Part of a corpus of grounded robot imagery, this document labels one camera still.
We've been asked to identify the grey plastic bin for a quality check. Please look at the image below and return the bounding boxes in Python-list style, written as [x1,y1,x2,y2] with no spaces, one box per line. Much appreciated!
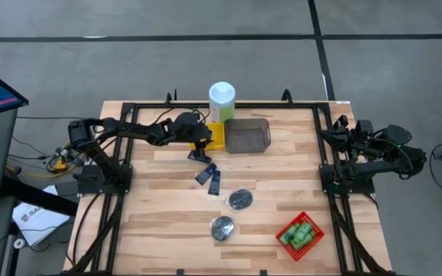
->
[224,117,272,155]

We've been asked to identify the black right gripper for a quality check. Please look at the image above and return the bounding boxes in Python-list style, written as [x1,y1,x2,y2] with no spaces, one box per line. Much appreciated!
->
[319,124,364,155]

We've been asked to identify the red plastic basket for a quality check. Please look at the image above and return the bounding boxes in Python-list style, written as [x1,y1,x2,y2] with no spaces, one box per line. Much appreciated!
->
[275,211,326,263]

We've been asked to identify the yellow plastic basket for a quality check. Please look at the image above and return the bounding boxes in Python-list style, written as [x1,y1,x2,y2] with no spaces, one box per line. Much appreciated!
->
[189,122,226,151]

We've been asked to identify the white green wipes canister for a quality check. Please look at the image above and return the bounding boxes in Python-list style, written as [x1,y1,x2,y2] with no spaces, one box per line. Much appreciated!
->
[208,80,236,124]

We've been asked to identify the black item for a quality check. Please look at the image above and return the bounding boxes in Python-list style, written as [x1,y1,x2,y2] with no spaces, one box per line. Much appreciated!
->
[227,187,255,212]
[209,215,236,243]

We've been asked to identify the floor cable bundle with yellow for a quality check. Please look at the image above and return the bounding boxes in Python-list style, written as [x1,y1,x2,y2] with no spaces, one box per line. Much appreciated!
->
[45,142,81,174]

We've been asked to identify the black aluminium table frame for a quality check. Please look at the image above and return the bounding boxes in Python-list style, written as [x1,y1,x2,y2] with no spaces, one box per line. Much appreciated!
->
[66,88,395,276]

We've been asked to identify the navy blue toiletry tube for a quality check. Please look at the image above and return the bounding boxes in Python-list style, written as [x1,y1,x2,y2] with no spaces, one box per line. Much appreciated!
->
[194,163,219,186]
[207,169,223,197]
[187,148,213,165]

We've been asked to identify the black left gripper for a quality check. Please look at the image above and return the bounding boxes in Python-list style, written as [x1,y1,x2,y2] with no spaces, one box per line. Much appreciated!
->
[173,111,213,156]

